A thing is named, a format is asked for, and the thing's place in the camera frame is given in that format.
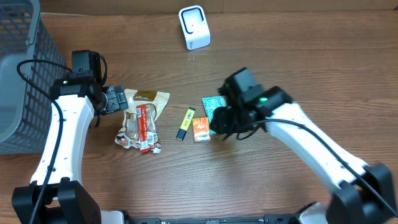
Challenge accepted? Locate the teal tissue packet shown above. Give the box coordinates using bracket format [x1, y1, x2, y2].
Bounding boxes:
[202, 96, 226, 124]

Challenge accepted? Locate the orange snack packet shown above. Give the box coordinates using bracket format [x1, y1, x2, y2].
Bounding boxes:
[192, 117, 211, 142]

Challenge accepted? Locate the brown cookie bag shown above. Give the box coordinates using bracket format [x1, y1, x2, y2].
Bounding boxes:
[114, 89, 170, 154]

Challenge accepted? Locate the yellow highlighter marker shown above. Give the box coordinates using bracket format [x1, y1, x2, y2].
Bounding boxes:
[176, 107, 196, 141]

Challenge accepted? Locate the red snack bar wrapper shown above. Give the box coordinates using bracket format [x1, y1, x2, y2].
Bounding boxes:
[136, 105, 150, 153]

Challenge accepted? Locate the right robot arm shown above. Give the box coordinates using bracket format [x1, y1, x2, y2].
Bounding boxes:
[210, 67, 397, 223]

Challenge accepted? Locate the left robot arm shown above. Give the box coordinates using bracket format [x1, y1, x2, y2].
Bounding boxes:
[12, 50, 130, 223]

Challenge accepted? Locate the white barcode scanner stand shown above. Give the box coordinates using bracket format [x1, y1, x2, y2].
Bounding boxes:
[178, 5, 211, 50]

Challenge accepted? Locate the grey plastic mesh basket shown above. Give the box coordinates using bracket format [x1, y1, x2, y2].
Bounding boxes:
[1, 0, 65, 154]

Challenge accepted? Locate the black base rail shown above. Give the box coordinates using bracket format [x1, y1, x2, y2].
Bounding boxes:
[99, 214, 312, 224]

